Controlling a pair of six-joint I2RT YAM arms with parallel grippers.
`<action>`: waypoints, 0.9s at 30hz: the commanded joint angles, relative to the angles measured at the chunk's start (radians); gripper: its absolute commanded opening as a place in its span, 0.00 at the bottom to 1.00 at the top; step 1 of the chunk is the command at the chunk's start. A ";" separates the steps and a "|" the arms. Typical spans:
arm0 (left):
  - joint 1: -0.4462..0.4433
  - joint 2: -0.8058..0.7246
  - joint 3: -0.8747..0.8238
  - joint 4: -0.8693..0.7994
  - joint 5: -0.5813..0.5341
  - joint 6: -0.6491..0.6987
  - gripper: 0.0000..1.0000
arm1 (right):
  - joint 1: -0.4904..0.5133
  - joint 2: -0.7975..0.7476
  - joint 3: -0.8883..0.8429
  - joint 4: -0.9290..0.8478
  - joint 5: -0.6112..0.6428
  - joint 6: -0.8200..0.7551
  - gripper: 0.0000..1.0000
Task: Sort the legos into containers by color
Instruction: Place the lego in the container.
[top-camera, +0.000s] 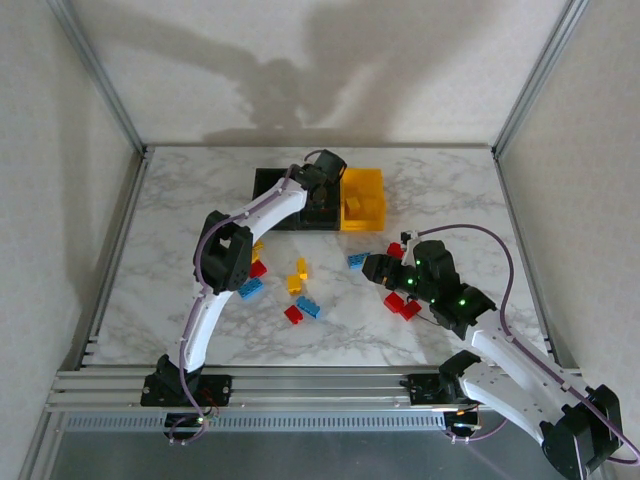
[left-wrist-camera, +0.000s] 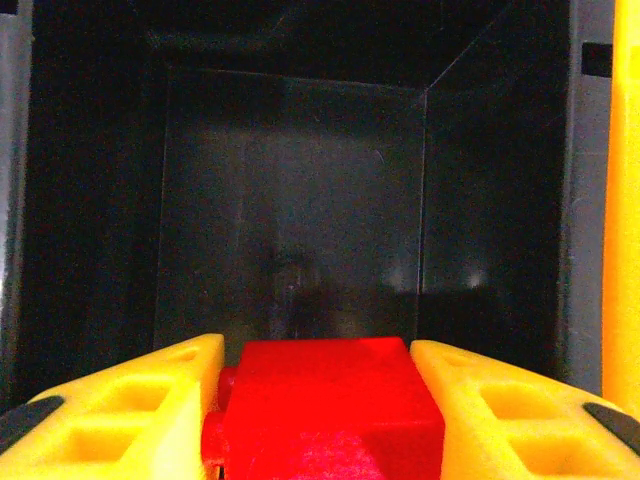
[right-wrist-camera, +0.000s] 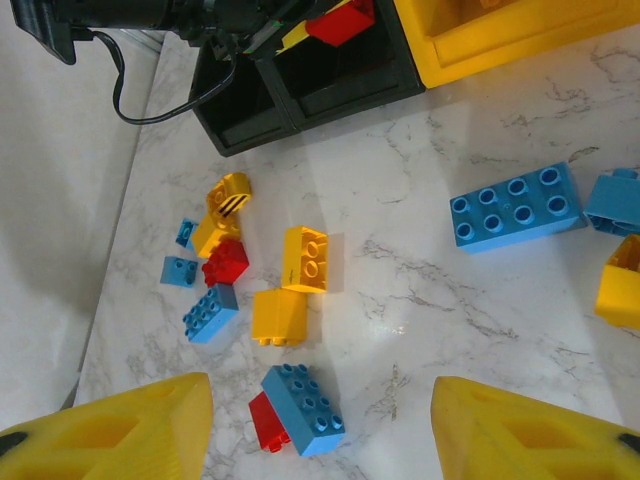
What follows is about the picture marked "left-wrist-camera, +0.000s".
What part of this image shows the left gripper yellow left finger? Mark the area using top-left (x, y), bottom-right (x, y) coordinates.
top-left (0, 333), bottom-right (226, 480)

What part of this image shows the red lego brick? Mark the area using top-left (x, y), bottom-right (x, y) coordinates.
top-left (202, 337), bottom-right (447, 480)

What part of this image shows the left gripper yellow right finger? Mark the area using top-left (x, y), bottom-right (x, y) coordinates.
top-left (409, 339), bottom-right (640, 480)

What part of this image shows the black plastic container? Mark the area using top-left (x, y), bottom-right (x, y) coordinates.
top-left (0, 0), bottom-right (615, 416)

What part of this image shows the yellow plastic container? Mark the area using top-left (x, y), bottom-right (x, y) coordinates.
top-left (601, 0), bottom-right (640, 416)

